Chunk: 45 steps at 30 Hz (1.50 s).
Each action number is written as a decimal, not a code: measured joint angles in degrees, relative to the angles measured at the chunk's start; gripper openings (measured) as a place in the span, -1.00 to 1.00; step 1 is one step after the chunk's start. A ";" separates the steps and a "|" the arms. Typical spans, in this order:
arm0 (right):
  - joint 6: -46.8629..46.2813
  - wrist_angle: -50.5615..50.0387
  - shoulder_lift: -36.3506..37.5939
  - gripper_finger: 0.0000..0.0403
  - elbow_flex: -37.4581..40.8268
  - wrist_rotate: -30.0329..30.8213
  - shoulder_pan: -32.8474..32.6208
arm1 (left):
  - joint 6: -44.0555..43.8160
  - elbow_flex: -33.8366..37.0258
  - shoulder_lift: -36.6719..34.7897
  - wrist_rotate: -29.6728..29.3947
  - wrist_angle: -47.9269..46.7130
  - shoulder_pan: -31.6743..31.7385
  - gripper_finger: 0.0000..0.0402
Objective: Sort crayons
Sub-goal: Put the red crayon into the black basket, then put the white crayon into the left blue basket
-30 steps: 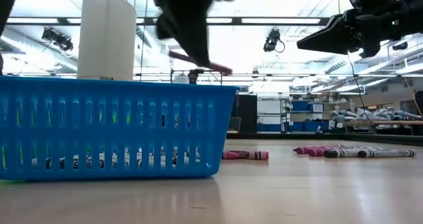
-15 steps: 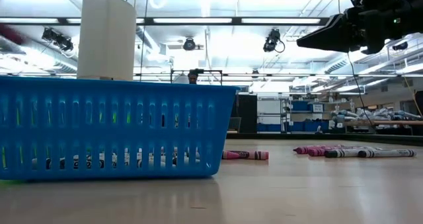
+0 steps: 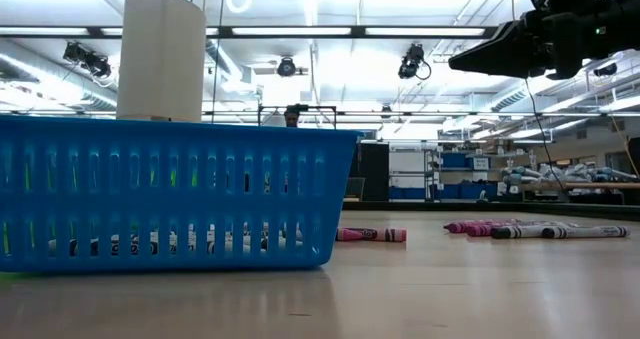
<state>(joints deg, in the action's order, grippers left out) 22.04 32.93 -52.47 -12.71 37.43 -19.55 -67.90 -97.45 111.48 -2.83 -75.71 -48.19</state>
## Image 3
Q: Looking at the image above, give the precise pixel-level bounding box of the blue plastic basket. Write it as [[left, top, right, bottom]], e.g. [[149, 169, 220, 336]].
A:
[[0, 114, 362, 274]]

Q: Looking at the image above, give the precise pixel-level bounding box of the cluttered wooden workbench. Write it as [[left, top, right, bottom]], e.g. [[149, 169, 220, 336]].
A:
[[499, 163, 640, 205]]

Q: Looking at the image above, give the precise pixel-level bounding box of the white-wrapped black crayon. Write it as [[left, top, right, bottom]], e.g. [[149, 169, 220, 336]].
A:
[[490, 225, 547, 240], [542, 225, 630, 240]]

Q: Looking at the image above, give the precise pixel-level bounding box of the round black ceiling fixture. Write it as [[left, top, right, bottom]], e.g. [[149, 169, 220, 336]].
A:
[[276, 55, 298, 78]]

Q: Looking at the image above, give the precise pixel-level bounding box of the black ceiling spotlight cluster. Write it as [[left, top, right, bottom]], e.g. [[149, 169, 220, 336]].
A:
[[62, 41, 113, 80]]

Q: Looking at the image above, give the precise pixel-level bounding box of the pink paper-wrapped crayon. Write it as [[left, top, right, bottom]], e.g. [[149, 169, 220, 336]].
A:
[[335, 227, 408, 244]]

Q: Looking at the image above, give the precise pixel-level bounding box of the white cylinder table lamp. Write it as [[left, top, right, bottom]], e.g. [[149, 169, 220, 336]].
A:
[[115, 0, 208, 123]]

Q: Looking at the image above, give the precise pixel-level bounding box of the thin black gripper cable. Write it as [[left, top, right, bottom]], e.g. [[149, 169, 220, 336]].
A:
[[523, 77, 571, 201]]

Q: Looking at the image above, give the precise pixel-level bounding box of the black cabinet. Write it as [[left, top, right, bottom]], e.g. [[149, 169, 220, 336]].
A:
[[349, 142, 391, 203]]

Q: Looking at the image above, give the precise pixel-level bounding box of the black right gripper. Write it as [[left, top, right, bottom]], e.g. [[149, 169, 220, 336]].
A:
[[448, 0, 640, 80]]

